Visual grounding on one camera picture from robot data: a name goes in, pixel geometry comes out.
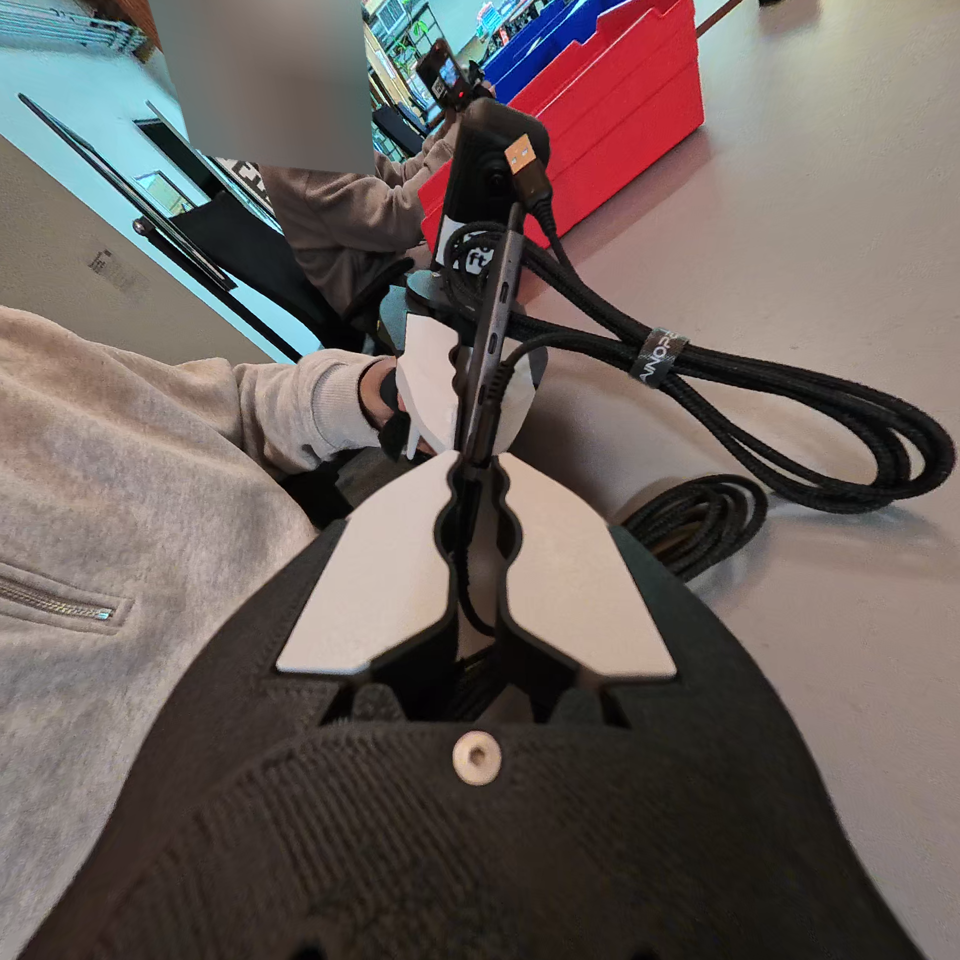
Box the person's grey hoodie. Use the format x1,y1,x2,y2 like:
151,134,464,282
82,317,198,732
0,303,354,960

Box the person's left forearm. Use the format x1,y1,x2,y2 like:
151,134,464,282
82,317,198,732
228,351,391,475

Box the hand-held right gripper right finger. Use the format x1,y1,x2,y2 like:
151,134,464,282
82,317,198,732
495,451,680,682

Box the person's left hand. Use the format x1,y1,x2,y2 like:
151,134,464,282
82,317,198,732
358,358,410,451

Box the black smooth hub cable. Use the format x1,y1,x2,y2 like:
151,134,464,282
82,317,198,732
448,480,500,639

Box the velcro cable strap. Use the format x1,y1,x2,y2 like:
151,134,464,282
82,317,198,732
628,326,691,391

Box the blue plastic bin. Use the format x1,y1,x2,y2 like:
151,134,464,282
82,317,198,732
483,0,669,106

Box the red plastic bin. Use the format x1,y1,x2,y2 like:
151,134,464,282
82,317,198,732
417,0,706,252

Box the black braided USB cable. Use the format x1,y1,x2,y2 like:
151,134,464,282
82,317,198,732
438,131,957,519

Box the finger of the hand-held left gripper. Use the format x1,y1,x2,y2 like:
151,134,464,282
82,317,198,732
396,313,464,456
491,341,547,457

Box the grey USB hub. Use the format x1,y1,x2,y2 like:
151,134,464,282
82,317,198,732
456,201,530,481

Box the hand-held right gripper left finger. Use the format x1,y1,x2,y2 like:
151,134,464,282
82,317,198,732
274,450,462,676

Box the black chair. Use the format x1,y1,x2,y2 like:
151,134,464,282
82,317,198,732
133,187,415,361

